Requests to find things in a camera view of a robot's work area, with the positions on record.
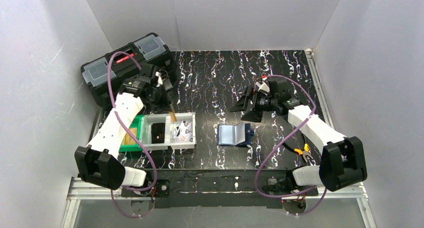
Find gold credit card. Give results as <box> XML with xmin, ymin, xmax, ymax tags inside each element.
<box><xmin>169</xmin><ymin>111</ymin><xmax>177</xmax><ymax>122</ymax></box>

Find blue leather card holder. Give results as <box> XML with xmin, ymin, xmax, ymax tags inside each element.
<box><xmin>216</xmin><ymin>123</ymin><xmax>255</xmax><ymax>147</ymax></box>

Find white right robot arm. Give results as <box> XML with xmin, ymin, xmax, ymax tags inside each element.
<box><xmin>230</xmin><ymin>87</ymin><xmax>368</xmax><ymax>191</ymax></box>

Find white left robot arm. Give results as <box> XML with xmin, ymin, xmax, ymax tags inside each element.
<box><xmin>74</xmin><ymin>81</ymin><xmax>170</xmax><ymax>191</ymax></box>

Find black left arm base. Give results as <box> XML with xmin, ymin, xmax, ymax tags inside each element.
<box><xmin>121</xmin><ymin>179</ymin><xmax>171</xmax><ymax>198</ymax></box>

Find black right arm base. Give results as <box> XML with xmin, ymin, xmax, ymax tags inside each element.
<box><xmin>262</xmin><ymin>178</ymin><xmax>319</xmax><ymax>197</ymax></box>

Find black chip card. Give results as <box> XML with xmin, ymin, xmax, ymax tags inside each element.
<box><xmin>151</xmin><ymin>122</ymin><xmax>166</xmax><ymax>144</ymax></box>

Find gold card in bin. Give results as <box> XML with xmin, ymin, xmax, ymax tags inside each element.
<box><xmin>122</xmin><ymin>127</ymin><xmax>138</xmax><ymax>145</ymax></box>

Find green plastic bin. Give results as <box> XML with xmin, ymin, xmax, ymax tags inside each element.
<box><xmin>119</xmin><ymin>115</ymin><xmax>144</xmax><ymax>153</ymax></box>

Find white divided plastic tray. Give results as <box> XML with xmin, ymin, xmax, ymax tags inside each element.
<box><xmin>139</xmin><ymin>112</ymin><xmax>197</xmax><ymax>151</ymax></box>

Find black grey toolbox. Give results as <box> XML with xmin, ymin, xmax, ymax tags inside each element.
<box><xmin>80</xmin><ymin>33</ymin><xmax>178</xmax><ymax>108</ymax></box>

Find orange black pliers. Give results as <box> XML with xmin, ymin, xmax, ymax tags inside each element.
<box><xmin>283</xmin><ymin>143</ymin><xmax>314</xmax><ymax>162</ymax></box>

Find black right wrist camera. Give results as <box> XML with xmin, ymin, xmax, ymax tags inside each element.
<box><xmin>255</xmin><ymin>78</ymin><xmax>302</xmax><ymax>116</ymax></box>

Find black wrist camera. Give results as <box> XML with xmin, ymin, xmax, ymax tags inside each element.
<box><xmin>118</xmin><ymin>64</ymin><xmax>163</xmax><ymax>99</ymax></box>
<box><xmin>255</xmin><ymin>78</ymin><xmax>302</xmax><ymax>116</ymax></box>

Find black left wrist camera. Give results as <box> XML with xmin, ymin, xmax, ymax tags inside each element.
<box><xmin>118</xmin><ymin>64</ymin><xmax>163</xmax><ymax>99</ymax></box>

